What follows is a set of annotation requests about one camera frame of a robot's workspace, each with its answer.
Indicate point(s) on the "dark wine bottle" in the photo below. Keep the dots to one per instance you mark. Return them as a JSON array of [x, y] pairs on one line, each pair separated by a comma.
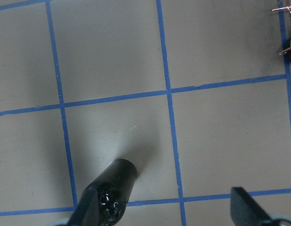
[[112, 190]]

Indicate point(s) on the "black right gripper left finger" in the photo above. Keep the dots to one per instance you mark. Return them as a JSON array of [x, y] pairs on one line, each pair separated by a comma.
[[87, 210]]

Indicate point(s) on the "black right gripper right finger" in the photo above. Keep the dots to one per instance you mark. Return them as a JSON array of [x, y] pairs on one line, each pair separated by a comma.
[[245, 211]]

